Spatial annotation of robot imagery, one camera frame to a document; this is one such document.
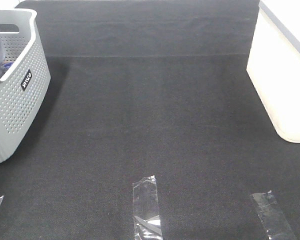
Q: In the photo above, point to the blue towel in basket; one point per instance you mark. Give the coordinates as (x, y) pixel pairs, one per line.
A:
(5, 67)

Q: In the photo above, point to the black table mat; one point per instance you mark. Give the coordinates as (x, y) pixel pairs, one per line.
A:
(147, 88)

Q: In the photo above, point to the clear tape strip centre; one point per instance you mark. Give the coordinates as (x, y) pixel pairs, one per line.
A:
(146, 212)

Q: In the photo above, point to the grey perforated laundry basket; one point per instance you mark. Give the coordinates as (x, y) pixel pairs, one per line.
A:
(23, 87)

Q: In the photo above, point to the cream white storage basket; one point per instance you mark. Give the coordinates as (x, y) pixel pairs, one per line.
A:
(274, 64)

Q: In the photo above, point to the clear tape strip right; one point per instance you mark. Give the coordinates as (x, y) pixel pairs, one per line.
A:
(271, 216)

